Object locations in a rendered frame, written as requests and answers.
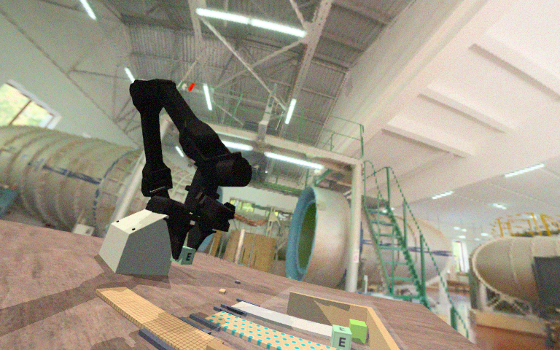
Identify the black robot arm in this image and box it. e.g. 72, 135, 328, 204
129, 78, 252, 225

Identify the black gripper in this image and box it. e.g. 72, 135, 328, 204
145, 181, 230, 260

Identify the light green labelled cube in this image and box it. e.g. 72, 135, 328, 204
170, 246, 196, 265

